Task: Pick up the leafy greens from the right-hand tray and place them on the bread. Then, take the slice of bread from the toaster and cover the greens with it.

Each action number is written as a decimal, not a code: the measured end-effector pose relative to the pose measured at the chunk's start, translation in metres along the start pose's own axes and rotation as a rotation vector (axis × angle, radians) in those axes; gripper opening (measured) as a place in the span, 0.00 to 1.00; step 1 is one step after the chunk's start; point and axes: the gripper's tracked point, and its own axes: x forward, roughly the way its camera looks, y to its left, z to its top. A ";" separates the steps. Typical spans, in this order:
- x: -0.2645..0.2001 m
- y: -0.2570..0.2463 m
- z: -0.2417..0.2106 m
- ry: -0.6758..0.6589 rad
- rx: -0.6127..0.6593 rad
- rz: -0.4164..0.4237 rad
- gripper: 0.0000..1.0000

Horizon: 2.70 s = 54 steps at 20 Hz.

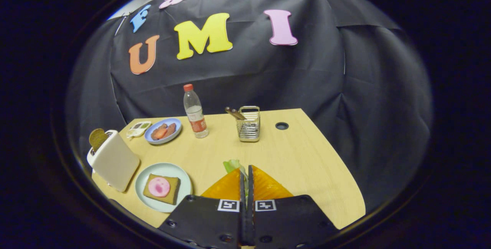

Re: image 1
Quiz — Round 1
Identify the brown handled utensil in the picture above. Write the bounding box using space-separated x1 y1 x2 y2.
225 107 246 121

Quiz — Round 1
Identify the green lettuce leaf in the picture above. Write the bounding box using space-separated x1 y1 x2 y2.
223 159 249 200

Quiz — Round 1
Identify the blue round plate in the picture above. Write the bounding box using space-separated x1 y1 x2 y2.
144 118 183 145

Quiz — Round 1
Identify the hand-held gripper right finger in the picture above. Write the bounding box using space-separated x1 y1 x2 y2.
247 165 340 249

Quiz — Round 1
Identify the pink ham slice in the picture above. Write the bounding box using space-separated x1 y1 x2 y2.
148 177 171 198

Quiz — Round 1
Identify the white compartment dish with grains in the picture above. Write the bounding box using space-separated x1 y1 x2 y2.
126 121 152 139

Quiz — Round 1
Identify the brown bread slice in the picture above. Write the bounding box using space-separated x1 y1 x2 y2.
89 128 109 152

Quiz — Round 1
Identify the white toaster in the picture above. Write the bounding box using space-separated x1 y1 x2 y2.
87 129 141 193

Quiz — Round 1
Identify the metal wire utensil holder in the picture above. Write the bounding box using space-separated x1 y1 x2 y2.
236 106 261 142

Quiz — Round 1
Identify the clear water bottle red cap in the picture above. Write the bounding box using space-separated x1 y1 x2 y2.
183 84 209 139

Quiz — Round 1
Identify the light green round plate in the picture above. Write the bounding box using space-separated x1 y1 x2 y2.
135 163 193 214

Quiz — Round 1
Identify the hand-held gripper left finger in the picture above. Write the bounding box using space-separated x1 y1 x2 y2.
157 167 247 249

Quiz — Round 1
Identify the brown toast slice with ham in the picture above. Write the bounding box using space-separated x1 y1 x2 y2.
143 174 181 206

